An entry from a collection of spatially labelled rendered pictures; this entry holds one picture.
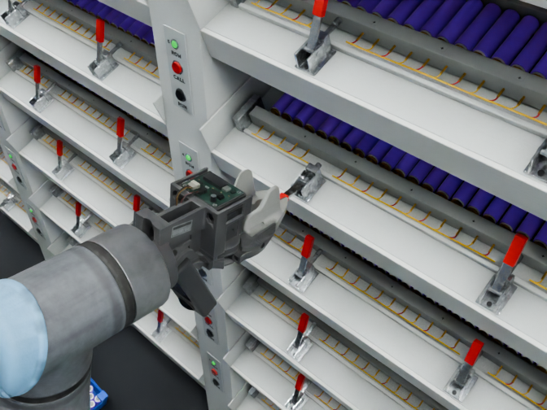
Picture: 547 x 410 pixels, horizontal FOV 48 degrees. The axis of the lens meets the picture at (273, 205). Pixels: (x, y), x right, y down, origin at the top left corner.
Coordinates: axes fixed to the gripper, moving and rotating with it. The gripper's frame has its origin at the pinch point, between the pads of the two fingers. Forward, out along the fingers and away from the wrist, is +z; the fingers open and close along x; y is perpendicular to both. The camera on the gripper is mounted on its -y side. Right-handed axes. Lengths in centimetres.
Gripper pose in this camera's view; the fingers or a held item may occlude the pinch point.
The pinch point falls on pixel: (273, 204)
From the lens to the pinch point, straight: 75.4
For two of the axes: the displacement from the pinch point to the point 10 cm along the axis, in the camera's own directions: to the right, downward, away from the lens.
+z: 6.5, -3.7, 6.6
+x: -7.5, -4.6, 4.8
